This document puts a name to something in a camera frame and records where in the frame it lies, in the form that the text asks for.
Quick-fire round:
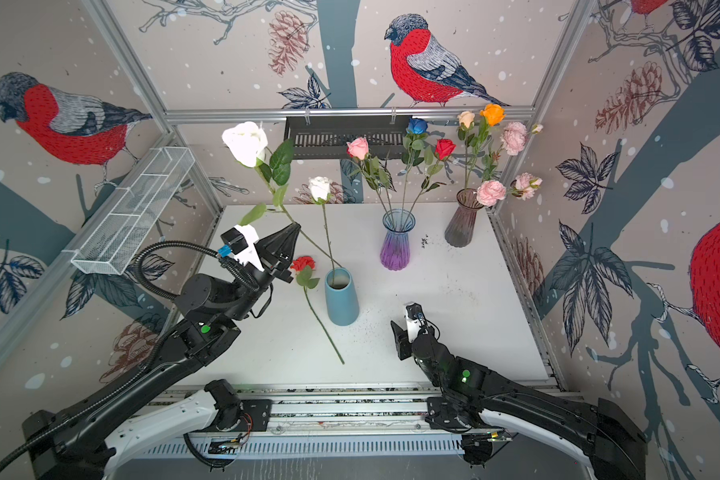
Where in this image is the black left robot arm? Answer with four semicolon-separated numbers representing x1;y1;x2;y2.
11;223;301;479

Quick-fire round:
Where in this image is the cream peach artificial rose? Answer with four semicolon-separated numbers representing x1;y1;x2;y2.
458;111;475;188

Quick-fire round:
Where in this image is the blue artificial rose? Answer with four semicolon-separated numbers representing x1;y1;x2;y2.
401;118;428;209

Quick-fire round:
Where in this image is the teal ceramic vase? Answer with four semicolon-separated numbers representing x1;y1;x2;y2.
324;268;360;326

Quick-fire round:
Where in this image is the white artificial rose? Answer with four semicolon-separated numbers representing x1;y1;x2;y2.
222;122;330;259
308;176;336;273

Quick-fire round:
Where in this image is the pink grey glass vase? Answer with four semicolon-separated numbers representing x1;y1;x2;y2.
444;188;483;248

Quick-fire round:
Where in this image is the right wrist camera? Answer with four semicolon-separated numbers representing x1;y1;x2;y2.
405;302;427;343

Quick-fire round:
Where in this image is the pink artificial rose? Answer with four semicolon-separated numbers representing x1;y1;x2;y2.
347;137;391;212

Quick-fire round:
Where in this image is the pink peony spray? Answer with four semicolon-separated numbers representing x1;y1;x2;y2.
476;173;543;207
496;121;544;159

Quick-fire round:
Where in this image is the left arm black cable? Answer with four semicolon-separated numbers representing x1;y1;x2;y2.
0;241;253;480

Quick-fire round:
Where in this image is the blue purple glass vase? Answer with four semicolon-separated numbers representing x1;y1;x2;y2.
380;209;416;271

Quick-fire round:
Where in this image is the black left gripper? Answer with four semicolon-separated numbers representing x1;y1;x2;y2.
223;223;296;324

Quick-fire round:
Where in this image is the black hanging wire basket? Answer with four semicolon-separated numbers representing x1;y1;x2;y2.
284;116;412;160

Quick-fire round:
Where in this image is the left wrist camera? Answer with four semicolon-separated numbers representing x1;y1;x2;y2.
217;225;263;271

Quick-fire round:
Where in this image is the orange artificial rose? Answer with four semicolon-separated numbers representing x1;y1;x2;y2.
476;104;505;181

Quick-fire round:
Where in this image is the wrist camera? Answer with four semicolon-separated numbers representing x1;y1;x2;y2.
405;302;427;343
217;225;263;271

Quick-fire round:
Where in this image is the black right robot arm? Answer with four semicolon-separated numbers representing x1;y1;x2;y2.
390;321;647;479

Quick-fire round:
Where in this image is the red artificial rose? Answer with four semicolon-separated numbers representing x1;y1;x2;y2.
409;139;456;212
290;256;345;365

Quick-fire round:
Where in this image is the white wire mesh shelf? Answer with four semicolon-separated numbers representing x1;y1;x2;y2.
71;146;195;275

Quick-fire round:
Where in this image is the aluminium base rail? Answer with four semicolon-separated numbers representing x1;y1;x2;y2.
104;380;595;460

